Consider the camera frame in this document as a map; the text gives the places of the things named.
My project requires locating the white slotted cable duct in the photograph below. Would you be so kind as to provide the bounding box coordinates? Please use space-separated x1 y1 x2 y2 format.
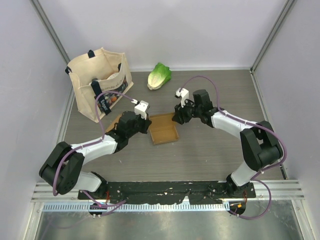
42 202 230 213

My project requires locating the brown cardboard box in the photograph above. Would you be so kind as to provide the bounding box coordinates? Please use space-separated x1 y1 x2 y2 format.
105 114 122 133

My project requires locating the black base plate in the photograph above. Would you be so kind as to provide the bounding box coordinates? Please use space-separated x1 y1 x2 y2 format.
88 180 256 205

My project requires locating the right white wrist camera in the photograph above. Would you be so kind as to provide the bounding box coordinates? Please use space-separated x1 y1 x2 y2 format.
175 87 189 108

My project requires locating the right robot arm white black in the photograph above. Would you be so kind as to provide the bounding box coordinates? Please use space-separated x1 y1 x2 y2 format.
172 88 284 198

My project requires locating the green lettuce head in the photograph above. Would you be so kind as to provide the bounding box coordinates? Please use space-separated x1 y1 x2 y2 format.
147 62 172 90

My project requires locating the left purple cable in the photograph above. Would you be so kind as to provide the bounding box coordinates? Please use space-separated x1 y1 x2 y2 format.
52 91 138 217

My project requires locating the white item inside bag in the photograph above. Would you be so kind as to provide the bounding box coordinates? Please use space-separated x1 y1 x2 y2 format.
107 72 119 80

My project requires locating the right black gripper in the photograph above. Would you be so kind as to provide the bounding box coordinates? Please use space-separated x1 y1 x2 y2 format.
172 97 202 125

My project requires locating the beige canvas tote bag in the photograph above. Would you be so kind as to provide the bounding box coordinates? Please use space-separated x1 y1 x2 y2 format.
65 48 134 123

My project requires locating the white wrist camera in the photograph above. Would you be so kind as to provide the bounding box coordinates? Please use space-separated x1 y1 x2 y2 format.
131 99 150 120
175 87 189 108

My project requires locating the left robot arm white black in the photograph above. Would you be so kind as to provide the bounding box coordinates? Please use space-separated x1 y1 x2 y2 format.
39 111 152 200

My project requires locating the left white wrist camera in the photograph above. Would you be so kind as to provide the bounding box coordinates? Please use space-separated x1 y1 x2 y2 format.
131 99 150 120

